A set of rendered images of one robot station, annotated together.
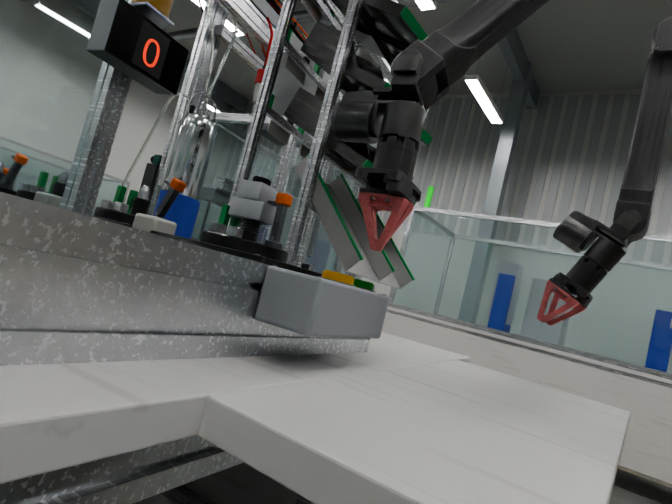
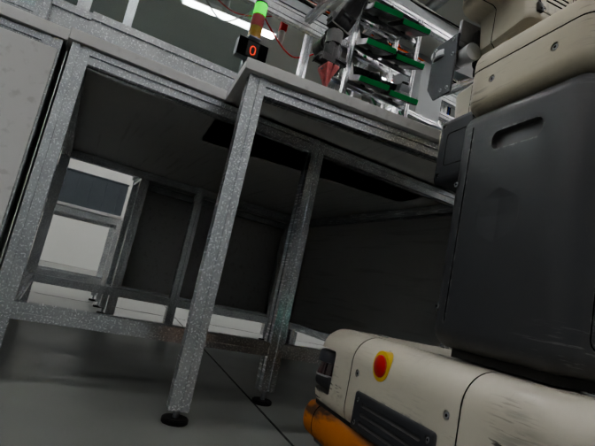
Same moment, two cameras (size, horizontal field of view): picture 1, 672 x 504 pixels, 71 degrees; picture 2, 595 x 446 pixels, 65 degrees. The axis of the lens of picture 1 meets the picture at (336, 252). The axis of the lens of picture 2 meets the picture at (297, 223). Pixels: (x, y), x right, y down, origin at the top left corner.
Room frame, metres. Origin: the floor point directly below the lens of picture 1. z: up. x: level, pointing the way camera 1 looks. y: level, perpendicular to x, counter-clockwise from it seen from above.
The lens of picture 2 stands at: (-0.51, -0.92, 0.32)
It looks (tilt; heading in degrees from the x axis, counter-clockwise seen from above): 9 degrees up; 37
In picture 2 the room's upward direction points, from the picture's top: 12 degrees clockwise
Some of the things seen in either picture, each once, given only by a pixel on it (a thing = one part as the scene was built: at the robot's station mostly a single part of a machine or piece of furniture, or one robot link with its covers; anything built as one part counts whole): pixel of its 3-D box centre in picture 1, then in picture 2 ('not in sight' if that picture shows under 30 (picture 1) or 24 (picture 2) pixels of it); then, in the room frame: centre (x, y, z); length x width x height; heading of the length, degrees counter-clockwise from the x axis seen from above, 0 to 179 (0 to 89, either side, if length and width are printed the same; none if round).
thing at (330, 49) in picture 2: (393, 167); (330, 55); (0.64, -0.05, 1.13); 0.10 x 0.07 x 0.07; 154
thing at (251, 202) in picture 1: (251, 198); not in sight; (0.76, 0.15, 1.06); 0.08 x 0.04 x 0.07; 63
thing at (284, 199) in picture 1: (275, 217); not in sight; (0.74, 0.10, 1.04); 0.04 x 0.02 x 0.08; 63
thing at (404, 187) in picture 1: (379, 215); (324, 73); (0.63, -0.05, 1.06); 0.07 x 0.07 x 0.09; 64
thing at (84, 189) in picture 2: not in sight; (75, 191); (1.13, 2.25, 0.73); 0.62 x 0.42 x 0.23; 153
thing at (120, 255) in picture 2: not in sight; (285, 280); (2.03, 0.97, 0.43); 2.20 x 0.38 x 0.86; 153
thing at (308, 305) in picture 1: (331, 305); not in sight; (0.58, -0.01, 0.93); 0.21 x 0.07 x 0.06; 153
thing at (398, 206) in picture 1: (385, 219); (329, 76); (0.65, -0.06, 1.06); 0.07 x 0.07 x 0.09; 64
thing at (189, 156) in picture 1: (192, 145); not in sight; (1.65, 0.58, 1.32); 0.14 x 0.14 x 0.38
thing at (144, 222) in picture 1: (153, 230); not in sight; (0.71, 0.27, 0.97); 0.05 x 0.05 x 0.04; 63
